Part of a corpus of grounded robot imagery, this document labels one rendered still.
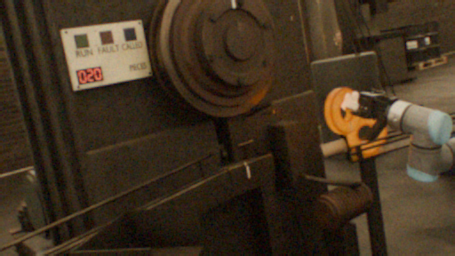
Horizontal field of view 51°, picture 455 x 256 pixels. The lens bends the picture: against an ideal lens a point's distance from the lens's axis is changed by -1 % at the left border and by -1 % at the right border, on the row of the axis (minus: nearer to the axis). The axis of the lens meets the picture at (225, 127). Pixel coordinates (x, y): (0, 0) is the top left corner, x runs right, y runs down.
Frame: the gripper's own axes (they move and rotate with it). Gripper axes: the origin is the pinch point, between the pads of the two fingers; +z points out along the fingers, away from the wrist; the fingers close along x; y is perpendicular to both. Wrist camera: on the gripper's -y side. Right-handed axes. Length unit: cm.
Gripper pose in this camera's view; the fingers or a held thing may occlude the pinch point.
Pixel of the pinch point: (342, 105)
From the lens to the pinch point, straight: 168.6
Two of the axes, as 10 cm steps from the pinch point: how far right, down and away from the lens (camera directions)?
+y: 0.0, -9.4, -3.5
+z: -6.2, -2.8, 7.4
